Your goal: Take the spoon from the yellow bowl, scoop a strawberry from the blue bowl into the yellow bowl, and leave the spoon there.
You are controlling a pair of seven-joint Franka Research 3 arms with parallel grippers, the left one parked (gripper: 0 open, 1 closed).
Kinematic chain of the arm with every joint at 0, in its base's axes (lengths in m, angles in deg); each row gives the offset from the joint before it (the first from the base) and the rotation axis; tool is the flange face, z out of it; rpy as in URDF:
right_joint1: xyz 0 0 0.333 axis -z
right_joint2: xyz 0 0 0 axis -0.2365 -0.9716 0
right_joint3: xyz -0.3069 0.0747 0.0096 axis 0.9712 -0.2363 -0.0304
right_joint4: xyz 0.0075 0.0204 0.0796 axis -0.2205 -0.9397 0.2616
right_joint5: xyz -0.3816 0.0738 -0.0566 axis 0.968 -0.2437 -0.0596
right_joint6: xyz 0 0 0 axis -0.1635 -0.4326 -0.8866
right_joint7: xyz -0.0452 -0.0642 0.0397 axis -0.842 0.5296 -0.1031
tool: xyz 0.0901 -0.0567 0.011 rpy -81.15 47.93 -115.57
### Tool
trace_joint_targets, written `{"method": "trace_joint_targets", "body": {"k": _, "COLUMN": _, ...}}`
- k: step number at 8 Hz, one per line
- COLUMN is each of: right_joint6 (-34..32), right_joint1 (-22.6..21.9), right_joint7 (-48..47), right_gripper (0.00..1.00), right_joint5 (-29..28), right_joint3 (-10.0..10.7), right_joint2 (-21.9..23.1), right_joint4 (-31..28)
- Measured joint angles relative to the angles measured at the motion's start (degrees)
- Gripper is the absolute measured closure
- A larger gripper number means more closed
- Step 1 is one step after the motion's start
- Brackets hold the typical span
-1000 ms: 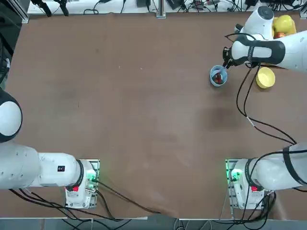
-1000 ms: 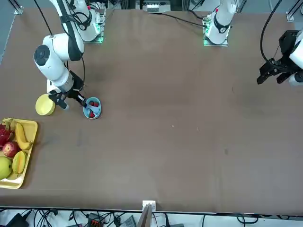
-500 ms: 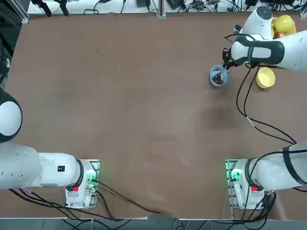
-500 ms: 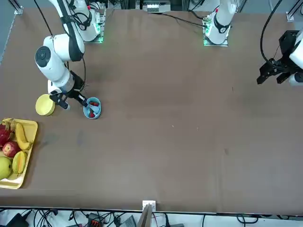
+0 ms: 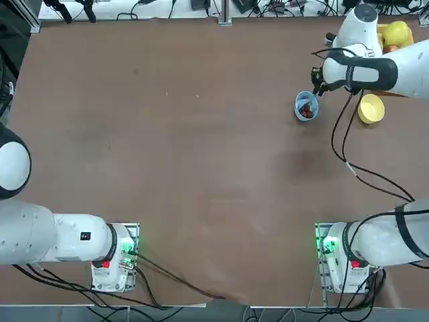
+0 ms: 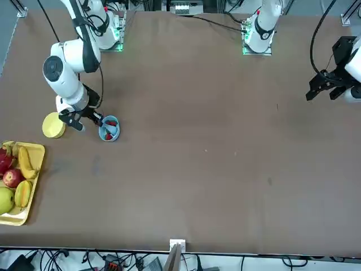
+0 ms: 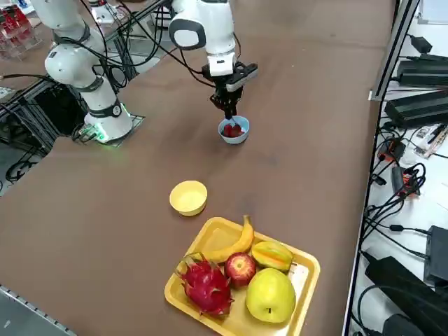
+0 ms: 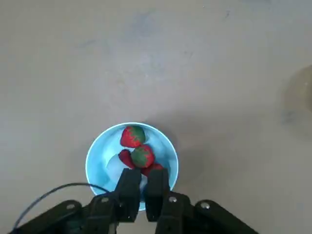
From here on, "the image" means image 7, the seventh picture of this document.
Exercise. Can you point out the yellow starfruit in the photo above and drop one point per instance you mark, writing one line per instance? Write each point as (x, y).
(273, 257)

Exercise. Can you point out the aluminium rail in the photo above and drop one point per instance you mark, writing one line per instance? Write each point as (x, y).
(21, 304)

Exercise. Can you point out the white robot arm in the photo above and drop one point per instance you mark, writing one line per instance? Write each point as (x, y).
(101, 101)

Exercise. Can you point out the orange and black connector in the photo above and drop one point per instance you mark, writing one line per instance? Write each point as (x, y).
(402, 182)
(392, 148)

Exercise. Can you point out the light blue bowl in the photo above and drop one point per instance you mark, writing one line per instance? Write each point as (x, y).
(232, 139)

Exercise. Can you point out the circuit board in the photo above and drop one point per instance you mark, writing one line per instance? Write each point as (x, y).
(430, 140)

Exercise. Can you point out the red dragon fruit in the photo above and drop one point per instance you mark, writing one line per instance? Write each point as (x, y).
(206, 287)

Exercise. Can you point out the yellow banana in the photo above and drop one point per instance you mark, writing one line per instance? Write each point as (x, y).
(241, 241)

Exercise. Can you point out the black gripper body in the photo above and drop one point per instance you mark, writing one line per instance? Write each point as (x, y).
(220, 84)

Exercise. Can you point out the aluminium camera post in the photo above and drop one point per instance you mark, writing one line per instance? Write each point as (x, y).
(392, 52)

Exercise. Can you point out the yellow bowl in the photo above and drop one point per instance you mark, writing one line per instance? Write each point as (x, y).
(187, 201)

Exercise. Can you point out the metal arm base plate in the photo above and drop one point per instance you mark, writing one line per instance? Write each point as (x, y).
(136, 120)

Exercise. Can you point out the red apple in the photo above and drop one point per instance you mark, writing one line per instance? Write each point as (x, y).
(239, 269)

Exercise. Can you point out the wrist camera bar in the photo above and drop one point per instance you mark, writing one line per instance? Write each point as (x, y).
(241, 75)

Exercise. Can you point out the small black power adapter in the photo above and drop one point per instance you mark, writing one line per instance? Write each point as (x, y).
(421, 43)

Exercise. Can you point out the black box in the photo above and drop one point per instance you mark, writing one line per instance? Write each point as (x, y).
(437, 252)

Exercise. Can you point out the long black ribbed power brick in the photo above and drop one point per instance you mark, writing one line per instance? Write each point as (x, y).
(416, 108)
(423, 71)

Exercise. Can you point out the yellow plastic tray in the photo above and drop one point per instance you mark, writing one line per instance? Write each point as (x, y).
(217, 234)

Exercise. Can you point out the small black inline adapter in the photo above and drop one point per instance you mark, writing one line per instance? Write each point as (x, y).
(396, 228)

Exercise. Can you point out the clear rack with red boxes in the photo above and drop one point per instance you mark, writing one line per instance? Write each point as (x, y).
(14, 28)

